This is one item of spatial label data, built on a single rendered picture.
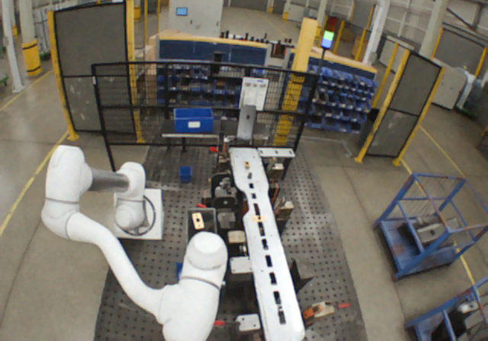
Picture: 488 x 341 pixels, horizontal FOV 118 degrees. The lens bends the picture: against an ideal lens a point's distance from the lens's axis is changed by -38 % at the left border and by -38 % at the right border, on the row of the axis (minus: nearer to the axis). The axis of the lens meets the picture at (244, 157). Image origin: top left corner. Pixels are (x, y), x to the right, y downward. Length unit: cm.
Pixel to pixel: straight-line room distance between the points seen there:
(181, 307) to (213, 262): 13
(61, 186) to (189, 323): 58
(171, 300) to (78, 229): 40
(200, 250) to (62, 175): 53
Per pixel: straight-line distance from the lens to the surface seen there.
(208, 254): 55
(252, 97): 201
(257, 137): 188
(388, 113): 388
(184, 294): 56
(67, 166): 86
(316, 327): 154
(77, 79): 353
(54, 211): 88
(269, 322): 114
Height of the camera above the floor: 209
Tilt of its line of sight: 39 degrees down
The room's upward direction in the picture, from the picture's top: 10 degrees clockwise
